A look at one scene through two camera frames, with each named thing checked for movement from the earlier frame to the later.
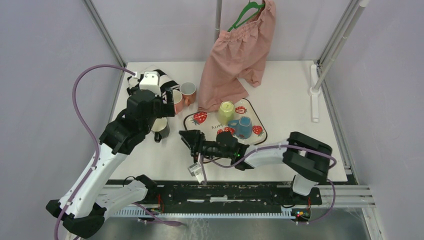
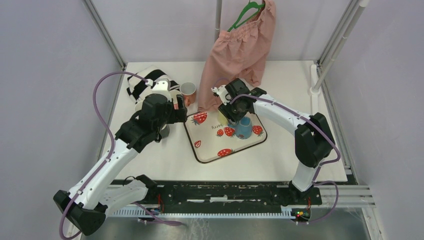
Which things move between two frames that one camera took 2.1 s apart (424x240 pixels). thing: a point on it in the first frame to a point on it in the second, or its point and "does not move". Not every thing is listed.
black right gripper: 195,140 to 225,110
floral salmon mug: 188,90 does not move
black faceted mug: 161,129 does not move
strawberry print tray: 207,122 does not move
